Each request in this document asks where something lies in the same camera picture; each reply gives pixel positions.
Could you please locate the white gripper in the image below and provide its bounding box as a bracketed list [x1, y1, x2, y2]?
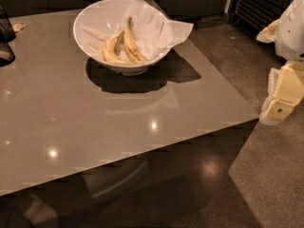
[256, 0, 304, 125]

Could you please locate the yellow banana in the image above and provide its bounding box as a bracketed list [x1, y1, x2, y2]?
[123, 17, 146, 64]
[103, 29, 130, 65]

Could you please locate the white ceramic bowl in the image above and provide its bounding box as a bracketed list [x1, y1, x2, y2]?
[72, 0, 174, 77]

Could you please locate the white crumpled paper sheet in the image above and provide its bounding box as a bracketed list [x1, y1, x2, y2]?
[81, 0, 195, 63]

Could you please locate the small brown scrap on table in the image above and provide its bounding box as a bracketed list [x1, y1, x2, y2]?
[12, 23, 26, 33]

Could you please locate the dark object at table edge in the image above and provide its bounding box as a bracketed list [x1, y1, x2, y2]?
[0, 4, 16, 67]

